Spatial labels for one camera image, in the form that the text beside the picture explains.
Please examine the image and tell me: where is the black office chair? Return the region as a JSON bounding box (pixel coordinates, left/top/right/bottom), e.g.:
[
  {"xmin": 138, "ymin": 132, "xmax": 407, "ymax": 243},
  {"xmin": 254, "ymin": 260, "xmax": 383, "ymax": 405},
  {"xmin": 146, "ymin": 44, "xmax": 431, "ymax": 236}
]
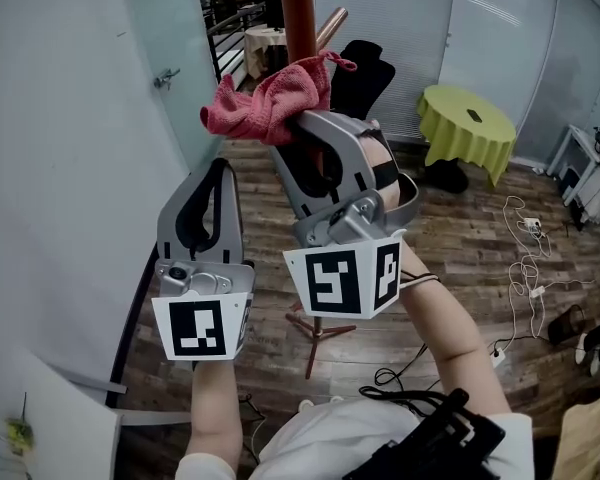
[{"xmin": 329, "ymin": 38, "xmax": 397, "ymax": 122}]

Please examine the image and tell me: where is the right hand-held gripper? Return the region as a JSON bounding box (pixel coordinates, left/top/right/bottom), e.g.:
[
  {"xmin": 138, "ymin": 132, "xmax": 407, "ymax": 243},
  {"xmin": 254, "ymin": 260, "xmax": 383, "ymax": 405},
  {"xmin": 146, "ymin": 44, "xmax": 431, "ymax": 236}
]
[{"xmin": 269, "ymin": 109, "xmax": 422, "ymax": 322}]

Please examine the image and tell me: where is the light wooden board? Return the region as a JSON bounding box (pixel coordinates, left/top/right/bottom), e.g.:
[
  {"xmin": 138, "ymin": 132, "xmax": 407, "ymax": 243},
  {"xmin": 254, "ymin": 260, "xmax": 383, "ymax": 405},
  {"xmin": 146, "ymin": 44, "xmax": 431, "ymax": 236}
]
[{"xmin": 549, "ymin": 386, "xmax": 600, "ymax": 480}]

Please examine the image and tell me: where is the person's right forearm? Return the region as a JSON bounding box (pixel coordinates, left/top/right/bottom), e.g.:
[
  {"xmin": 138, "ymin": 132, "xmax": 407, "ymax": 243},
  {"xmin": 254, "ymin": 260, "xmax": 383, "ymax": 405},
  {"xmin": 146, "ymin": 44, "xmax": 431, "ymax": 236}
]
[{"xmin": 398, "ymin": 246, "xmax": 512, "ymax": 420}]

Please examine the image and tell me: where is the black bag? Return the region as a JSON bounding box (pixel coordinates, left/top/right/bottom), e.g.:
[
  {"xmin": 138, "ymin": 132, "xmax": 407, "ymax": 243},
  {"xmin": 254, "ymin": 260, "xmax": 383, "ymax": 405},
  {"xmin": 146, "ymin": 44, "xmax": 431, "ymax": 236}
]
[{"xmin": 548, "ymin": 303, "xmax": 589, "ymax": 347}]

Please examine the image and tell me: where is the person's right hand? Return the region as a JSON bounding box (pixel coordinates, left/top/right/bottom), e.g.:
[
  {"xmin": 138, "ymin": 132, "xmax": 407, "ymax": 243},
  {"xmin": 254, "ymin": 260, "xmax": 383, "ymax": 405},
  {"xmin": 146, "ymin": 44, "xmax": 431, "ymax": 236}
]
[{"xmin": 356, "ymin": 128, "xmax": 401, "ymax": 213}]

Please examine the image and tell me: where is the brown wooden coat stand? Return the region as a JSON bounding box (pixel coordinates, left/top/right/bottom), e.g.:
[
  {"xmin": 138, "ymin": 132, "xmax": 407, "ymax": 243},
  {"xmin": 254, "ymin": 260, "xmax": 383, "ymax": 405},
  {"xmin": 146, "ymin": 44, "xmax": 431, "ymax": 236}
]
[{"xmin": 278, "ymin": 0, "xmax": 359, "ymax": 382}]

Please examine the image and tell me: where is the black floor cable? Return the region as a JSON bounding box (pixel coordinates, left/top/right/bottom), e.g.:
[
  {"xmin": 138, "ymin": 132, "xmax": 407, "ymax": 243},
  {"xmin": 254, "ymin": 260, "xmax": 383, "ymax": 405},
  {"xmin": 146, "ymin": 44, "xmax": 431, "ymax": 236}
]
[{"xmin": 358, "ymin": 342, "xmax": 432, "ymax": 400}]

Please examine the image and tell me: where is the black waist-worn device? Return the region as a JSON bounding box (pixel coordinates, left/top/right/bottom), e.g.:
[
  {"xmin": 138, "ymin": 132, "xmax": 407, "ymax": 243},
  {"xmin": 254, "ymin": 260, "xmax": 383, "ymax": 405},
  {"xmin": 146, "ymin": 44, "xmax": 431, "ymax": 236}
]
[{"xmin": 329, "ymin": 387, "xmax": 507, "ymax": 480}]

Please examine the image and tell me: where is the white desk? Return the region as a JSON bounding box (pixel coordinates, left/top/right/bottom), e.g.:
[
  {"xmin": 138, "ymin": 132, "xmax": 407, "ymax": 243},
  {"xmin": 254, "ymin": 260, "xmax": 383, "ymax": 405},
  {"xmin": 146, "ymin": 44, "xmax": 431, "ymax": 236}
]
[{"xmin": 0, "ymin": 350, "xmax": 192, "ymax": 480}]

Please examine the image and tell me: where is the frosted glass door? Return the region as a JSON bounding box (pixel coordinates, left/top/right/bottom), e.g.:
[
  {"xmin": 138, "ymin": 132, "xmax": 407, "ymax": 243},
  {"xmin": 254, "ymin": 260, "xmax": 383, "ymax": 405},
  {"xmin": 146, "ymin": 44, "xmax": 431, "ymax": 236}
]
[{"xmin": 124, "ymin": 0, "xmax": 222, "ymax": 170}]

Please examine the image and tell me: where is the black wrist band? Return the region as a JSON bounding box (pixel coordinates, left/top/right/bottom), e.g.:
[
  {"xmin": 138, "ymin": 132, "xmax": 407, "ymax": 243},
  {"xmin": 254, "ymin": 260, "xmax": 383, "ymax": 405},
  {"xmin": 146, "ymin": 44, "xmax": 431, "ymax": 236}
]
[{"xmin": 398, "ymin": 269, "xmax": 442, "ymax": 290}]

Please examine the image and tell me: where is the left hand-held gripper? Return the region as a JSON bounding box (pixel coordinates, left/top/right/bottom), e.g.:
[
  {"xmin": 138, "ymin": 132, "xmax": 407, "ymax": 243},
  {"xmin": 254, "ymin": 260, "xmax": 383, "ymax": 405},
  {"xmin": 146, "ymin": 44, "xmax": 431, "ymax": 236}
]
[{"xmin": 150, "ymin": 157, "xmax": 257, "ymax": 362}]

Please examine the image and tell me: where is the black metal railing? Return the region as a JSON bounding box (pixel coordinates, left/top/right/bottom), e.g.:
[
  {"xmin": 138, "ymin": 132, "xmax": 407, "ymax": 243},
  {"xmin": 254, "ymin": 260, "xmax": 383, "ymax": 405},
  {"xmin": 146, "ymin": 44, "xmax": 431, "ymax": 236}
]
[{"xmin": 197, "ymin": 0, "xmax": 287, "ymax": 82}]

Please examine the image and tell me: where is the white side table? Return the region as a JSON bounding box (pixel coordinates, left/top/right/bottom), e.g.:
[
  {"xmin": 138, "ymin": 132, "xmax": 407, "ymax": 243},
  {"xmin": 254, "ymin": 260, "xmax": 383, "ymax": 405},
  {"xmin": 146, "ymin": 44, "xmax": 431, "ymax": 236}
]
[{"xmin": 546, "ymin": 123, "xmax": 600, "ymax": 225}]

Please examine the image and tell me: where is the metal door handle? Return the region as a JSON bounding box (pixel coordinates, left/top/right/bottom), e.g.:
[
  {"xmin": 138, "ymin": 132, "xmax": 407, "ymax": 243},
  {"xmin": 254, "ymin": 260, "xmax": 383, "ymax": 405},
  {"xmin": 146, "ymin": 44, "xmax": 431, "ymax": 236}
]
[{"xmin": 152, "ymin": 67, "xmax": 182, "ymax": 90}]

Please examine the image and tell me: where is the red cloth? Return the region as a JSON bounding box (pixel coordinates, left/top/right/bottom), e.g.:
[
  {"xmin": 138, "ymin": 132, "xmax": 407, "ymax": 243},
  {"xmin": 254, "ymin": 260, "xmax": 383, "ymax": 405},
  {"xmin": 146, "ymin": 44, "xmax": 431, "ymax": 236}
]
[{"xmin": 199, "ymin": 50, "xmax": 359, "ymax": 147}]

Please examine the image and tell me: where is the person's left forearm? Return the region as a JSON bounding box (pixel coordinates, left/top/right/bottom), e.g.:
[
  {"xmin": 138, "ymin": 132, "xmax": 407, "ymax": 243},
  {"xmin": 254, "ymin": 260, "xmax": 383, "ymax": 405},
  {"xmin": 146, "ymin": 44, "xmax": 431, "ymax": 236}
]
[{"xmin": 184, "ymin": 359, "xmax": 244, "ymax": 472}]

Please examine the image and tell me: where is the yellow potted plant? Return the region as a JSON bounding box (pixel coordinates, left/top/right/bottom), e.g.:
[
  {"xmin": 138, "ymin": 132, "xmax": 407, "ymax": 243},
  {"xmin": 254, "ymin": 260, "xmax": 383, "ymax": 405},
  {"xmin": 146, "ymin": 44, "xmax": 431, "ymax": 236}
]
[{"xmin": 1, "ymin": 391, "xmax": 37, "ymax": 458}]

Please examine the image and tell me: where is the white cable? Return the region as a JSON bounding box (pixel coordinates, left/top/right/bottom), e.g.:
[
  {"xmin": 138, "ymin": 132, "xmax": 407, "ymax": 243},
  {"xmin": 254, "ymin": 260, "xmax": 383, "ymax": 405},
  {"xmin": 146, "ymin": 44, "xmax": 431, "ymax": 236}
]
[{"xmin": 501, "ymin": 194, "xmax": 554, "ymax": 340}]

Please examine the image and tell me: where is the person's white shirt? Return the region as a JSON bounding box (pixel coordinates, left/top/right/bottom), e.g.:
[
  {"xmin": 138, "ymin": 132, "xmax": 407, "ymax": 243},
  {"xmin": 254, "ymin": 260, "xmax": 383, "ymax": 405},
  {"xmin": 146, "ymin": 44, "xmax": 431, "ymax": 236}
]
[{"xmin": 176, "ymin": 399, "xmax": 537, "ymax": 480}]

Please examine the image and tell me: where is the table with white tablecloth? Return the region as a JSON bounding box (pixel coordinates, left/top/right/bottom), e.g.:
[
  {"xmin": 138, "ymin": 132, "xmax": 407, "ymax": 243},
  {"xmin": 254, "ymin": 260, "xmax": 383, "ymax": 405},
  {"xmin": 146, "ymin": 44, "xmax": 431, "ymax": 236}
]
[{"xmin": 243, "ymin": 26, "xmax": 289, "ymax": 80}]

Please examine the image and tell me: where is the round table with green cloth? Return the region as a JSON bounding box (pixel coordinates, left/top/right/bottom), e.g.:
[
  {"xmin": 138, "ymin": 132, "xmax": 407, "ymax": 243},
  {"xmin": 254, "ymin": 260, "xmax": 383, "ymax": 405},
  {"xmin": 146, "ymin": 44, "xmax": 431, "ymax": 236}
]
[{"xmin": 416, "ymin": 83, "xmax": 518, "ymax": 195}]

